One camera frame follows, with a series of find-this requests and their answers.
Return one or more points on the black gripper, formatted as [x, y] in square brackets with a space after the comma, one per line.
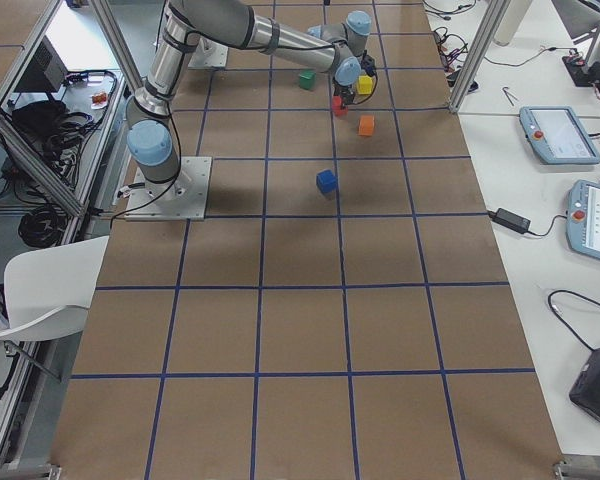
[342, 90]

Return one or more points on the red wooden block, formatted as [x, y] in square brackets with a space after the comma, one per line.
[338, 106]

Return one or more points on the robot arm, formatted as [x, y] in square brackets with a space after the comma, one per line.
[196, 31]

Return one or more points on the yellow wooden block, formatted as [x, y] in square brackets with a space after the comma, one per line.
[364, 85]

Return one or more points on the orange wooden block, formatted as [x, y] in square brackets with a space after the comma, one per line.
[366, 125]

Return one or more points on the green wooden block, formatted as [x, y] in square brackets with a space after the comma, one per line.
[306, 79]

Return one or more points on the blue wooden block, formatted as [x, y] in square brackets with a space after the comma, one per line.
[326, 181]

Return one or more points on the black power adapter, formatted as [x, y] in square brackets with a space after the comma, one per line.
[510, 220]

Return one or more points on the upper teach pendant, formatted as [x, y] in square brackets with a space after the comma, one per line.
[557, 136]

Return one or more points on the teach pendant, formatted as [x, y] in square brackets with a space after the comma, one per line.
[557, 136]
[583, 218]

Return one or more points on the lower teach pendant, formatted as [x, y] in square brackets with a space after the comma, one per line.
[583, 218]

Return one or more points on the white chair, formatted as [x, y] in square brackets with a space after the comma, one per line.
[49, 292]

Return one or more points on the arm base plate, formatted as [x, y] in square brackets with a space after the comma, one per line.
[185, 199]

